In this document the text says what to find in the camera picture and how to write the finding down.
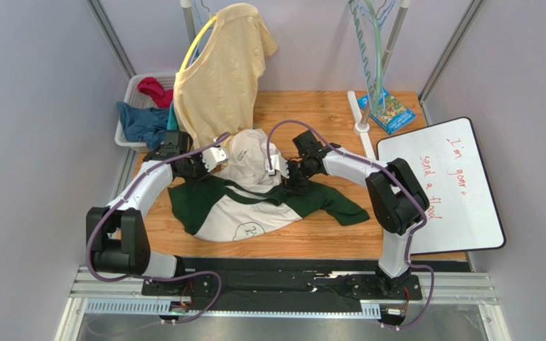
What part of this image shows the red garment in basket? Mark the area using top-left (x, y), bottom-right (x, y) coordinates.
top-left (136, 77), bottom-right (173, 108)

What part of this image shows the aluminium frame post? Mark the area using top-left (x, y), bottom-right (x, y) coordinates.
top-left (86, 0), bottom-right (136, 80)
top-left (418, 0), bottom-right (487, 105)

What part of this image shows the aluminium frame post right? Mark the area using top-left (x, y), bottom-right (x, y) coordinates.
top-left (418, 0), bottom-right (487, 105)

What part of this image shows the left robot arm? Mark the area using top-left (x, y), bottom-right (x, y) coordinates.
top-left (85, 131), bottom-right (220, 282)

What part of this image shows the white plastic laundry basket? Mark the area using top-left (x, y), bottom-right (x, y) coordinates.
top-left (114, 71), bottom-right (178, 153)

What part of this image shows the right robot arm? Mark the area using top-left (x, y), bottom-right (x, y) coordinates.
top-left (285, 131), bottom-right (429, 291)

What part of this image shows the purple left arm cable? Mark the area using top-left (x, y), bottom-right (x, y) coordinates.
top-left (85, 131), bottom-right (231, 328)

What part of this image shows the yellow plastic hanger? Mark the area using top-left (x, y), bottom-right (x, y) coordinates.
top-left (179, 15), bottom-right (218, 72)

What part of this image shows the white dry-erase board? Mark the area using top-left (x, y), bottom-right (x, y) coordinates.
top-left (377, 117), bottom-right (506, 254)

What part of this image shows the white clothes rack base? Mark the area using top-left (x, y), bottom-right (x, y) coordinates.
top-left (346, 91), bottom-right (378, 159)

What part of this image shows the cream yellow t-shirt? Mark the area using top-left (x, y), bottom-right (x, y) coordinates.
top-left (173, 3), bottom-right (278, 148)

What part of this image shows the blue garment in basket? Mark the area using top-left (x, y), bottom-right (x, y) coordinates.
top-left (116, 102), bottom-right (168, 150)

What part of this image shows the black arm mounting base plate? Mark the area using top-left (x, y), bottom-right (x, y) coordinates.
top-left (141, 258), bottom-right (425, 313)

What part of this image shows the aluminium frame post left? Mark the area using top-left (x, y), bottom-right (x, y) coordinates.
top-left (86, 0), bottom-right (136, 80)

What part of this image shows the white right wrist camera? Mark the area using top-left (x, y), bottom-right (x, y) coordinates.
top-left (264, 155), bottom-right (289, 179)

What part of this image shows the teal garment on hanger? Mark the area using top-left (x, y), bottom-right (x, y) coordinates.
top-left (166, 101), bottom-right (179, 131)

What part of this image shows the blue wire hanger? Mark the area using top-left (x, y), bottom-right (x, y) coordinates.
top-left (348, 0), bottom-right (400, 112)

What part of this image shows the silver clothes rack pole right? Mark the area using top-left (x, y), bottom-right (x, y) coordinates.
top-left (358, 0), bottom-right (411, 117)

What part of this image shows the green and white t-shirt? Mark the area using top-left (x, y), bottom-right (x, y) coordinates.
top-left (168, 129), bottom-right (370, 242)

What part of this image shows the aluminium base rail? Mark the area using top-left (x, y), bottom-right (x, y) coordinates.
top-left (55, 259), bottom-right (510, 340)

